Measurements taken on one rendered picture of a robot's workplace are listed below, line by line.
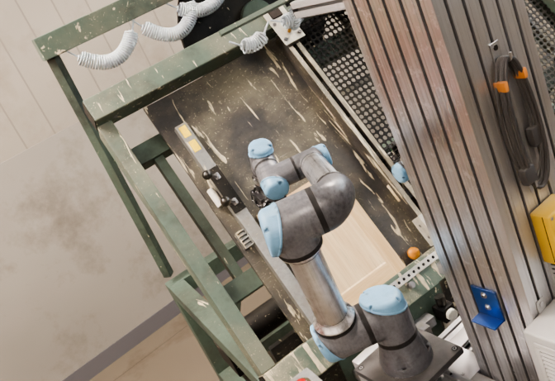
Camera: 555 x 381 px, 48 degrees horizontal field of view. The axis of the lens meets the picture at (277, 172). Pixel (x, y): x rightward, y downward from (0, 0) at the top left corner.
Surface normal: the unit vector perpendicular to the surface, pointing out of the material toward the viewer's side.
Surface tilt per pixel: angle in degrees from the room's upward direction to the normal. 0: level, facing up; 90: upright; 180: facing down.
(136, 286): 90
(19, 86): 90
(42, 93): 90
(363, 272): 56
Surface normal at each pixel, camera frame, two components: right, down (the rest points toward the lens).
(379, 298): -0.27, -0.90
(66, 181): 0.53, 0.10
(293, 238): 0.21, 0.42
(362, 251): 0.16, -0.35
